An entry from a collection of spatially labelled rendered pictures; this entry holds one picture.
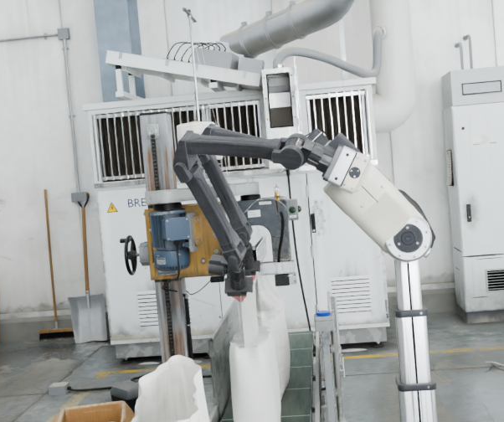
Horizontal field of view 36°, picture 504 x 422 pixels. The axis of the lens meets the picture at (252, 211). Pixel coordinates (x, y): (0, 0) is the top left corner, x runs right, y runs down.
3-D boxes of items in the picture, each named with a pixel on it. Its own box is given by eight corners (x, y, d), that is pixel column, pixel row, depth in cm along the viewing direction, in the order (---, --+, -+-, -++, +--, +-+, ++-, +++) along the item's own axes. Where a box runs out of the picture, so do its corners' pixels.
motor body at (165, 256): (187, 270, 323) (182, 209, 321) (151, 273, 324) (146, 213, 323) (193, 265, 338) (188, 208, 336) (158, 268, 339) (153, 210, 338)
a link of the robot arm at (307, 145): (316, 153, 239) (320, 145, 244) (285, 139, 240) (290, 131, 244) (305, 176, 245) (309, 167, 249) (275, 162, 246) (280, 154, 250)
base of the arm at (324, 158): (342, 146, 247) (326, 181, 248) (320, 135, 247) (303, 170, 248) (344, 146, 238) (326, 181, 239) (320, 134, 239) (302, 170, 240)
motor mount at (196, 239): (196, 252, 322) (192, 213, 321) (180, 254, 323) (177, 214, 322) (206, 245, 350) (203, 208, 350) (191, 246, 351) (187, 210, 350)
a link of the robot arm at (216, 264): (236, 258, 270) (244, 244, 276) (204, 252, 272) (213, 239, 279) (237, 285, 276) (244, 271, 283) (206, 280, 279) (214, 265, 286)
